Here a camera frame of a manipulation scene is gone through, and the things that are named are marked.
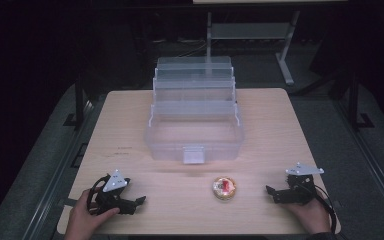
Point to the person's left hand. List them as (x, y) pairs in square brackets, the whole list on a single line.
[(86, 218)]

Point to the person's right hand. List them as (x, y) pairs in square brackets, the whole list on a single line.
[(308, 215)]

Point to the black metal frame post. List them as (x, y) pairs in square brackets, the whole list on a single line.
[(355, 103), (79, 100)]

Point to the grey metal stand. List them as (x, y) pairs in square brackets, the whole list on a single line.
[(251, 43)]

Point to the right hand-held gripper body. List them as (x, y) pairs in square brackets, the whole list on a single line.
[(298, 186)]

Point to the clear plastic tiered storage box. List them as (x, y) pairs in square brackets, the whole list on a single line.
[(195, 111)]

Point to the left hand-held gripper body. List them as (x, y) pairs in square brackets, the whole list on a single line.
[(113, 191)]

